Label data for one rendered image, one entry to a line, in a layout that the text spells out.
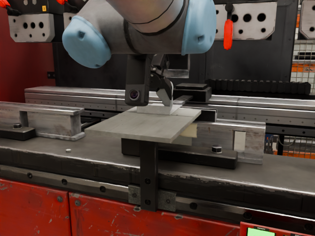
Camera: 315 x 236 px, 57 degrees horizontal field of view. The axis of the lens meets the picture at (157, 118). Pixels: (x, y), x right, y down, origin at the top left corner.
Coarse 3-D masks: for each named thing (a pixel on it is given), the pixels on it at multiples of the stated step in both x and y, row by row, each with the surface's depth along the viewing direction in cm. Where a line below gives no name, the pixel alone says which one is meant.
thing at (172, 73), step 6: (168, 54) 76; (174, 54) 75; (180, 54) 75; (186, 54) 74; (174, 60) 75; (180, 60) 75; (186, 60) 74; (174, 66) 76; (180, 66) 75; (186, 66) 75; (168, 72) 78; (174, 72) 77; (180, 72) 76; (186, 72) 76
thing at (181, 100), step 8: (176, 88) 98; (184, 88) 97; (192, 88) 96; (200, 88) 95; (208, 88) 99; (176, 96) 97; (184, 96) 93; (192, 96) 94; (200, 96) 94; (208, 96) 98; (176, 104) 82
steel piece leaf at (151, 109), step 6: (138, 108) 71; (144, 108) 70; (150, 108) 70; (156, 108) 70; (162, 108) 69; (168, 108) 69; (174, 108) 76; (156, 114) 70; (162, 114) 69; (168, 114) 69
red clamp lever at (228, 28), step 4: (228, 4) 61; (228, 8) 61; (232, 8) 61; (228, 12) 62; (228, 16) 62; (228, 20) 62; (228, 24) 62; (232, 24) 63; (224, 28) 63; (228, 28) 62; (232, 28) 63; (224, 32) 63; (228, 32) 63; (232, 32) 64; (224, 36) 63; (228, 36) 63; (224, 40) 64; (228, 40) 63; (224, 44) 64; (228, 44) 63; (224, 48) 64; (228, 48) 63
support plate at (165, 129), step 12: (132, 108) 77; (108, 120) 64; (120, 120) 64; (132, 120) 64; (144, 120) 64; (156, 120) 64; (168, 120) 64; (180, 120) 64; (192, 120) 66; (84, 132) 57; (96, 132) 56; (108, 132) 55; (120, 132) 55; (132, 132) 55; (144, 132) 55; (156, 132) 55; (168, 132) 55; (180, 132) 57
